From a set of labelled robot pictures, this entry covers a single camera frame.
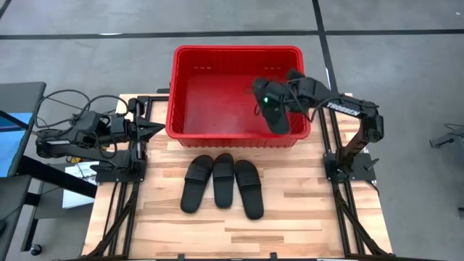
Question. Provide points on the blue desk panel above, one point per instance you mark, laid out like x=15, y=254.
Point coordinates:
x=11, y=145

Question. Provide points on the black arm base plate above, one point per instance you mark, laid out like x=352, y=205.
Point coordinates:
x=112, y=175
x=362, y=166

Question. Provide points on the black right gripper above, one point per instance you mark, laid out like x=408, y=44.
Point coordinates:
x=261, y=90

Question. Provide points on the black caster wheel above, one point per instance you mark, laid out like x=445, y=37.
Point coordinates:
x=35, y=249

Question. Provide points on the red plastic bin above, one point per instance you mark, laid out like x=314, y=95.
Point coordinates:
x=217, y=101

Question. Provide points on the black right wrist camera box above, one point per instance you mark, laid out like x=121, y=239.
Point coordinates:
x=281, y=90

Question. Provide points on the black aluminium frame rails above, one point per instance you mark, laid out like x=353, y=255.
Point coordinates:
x=344, y=214
x=127, y=217

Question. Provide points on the black table edge rail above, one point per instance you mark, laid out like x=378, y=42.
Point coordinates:
x=232, y=259

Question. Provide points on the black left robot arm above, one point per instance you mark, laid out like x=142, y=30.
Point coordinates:
x=65, y=142

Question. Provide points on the black stand base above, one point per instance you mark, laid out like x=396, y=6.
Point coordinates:
x=444, y=139

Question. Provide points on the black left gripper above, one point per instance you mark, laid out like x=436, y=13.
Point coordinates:
x=135, y=128

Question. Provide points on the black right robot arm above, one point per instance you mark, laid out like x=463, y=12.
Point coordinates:
x=348, y=107

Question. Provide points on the white paper sheet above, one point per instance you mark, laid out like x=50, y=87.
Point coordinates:
x=78, y=192

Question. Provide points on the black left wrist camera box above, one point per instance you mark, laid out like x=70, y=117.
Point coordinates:
x=117, y=125

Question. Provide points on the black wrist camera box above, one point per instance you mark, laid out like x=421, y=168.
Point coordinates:
x=281, y=90
x=117, y=125

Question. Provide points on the black desk crossbar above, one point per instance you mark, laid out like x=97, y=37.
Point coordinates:
x=54, y=175

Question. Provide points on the dark grey desk top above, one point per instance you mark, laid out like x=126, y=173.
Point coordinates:
x=21, y=96
x=12, y=203

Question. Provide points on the black rubber slide sandal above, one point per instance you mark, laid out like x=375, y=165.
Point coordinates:
x=250, y=192
x=279, y=123
x=223, y=181
x=195, y=181

